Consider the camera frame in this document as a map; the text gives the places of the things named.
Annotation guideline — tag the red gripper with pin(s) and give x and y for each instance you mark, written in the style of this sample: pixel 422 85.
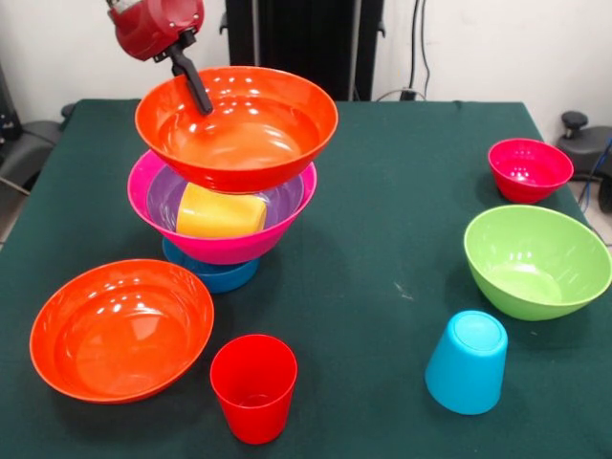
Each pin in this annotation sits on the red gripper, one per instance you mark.
pixel 153 28

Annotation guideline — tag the orange bowl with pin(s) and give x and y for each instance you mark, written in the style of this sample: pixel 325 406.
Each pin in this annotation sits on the orange bowl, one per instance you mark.
pixel 122 330
pixel 248 138

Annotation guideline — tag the purple bowl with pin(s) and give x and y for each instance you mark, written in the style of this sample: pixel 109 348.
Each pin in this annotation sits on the purple bowl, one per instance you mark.
pixel 160 196

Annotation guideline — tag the yellow cup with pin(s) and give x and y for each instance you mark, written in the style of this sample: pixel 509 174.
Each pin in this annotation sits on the yellow cup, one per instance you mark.
pixel 215 215

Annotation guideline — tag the large pink bowl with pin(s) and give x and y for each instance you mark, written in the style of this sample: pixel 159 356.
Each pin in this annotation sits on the large pink bowl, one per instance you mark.
pixel 229 248

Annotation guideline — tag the black caster leg with knob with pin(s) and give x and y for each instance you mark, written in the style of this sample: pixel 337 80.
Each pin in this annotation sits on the black caster leg with knob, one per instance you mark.
pixel 28 143
pixel 585 143

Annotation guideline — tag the blue bowl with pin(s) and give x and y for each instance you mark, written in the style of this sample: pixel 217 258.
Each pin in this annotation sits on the blue bowl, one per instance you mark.
pixel 225 279

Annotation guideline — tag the red cup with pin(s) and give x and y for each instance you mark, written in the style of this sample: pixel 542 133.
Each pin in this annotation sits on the red cup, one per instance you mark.
pixel 253 387

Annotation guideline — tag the dark green tablecloth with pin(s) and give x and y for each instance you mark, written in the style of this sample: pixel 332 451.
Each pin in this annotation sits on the dark green tablecloth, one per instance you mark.
pixel 373 382

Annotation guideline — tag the small crimson bowl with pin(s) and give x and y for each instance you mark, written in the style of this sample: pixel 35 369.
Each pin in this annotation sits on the small crimson bowl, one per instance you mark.
pixel 530 172

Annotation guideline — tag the green bowl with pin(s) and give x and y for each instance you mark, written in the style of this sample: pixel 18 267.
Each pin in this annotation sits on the green bowl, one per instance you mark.
pixel 535 263

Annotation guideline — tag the light blue cup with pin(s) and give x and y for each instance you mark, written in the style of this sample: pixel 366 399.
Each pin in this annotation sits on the light blue cup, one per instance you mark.
pixel 466 363

